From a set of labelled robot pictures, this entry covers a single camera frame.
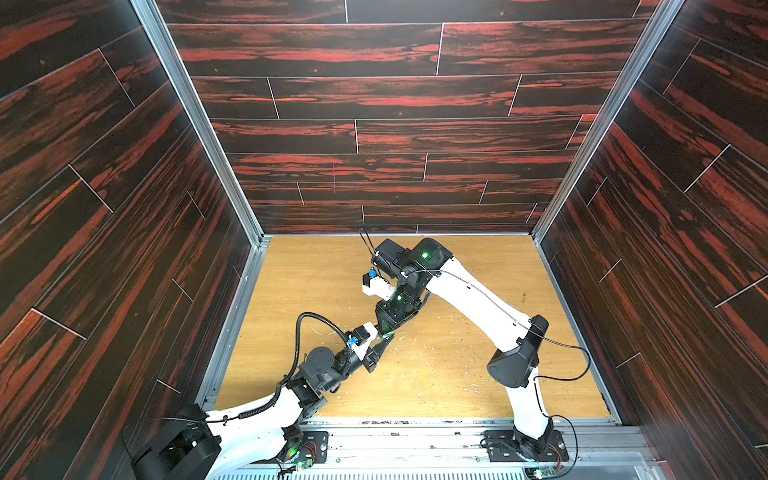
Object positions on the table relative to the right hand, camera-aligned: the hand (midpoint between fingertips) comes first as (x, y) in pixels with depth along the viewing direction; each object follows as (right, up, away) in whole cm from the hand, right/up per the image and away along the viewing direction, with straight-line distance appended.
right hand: (392, 321), depth 74 cm
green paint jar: (-1, -2, -5) cm, 6 cm away
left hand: (-1, -2, -1) cm, 3 cm away
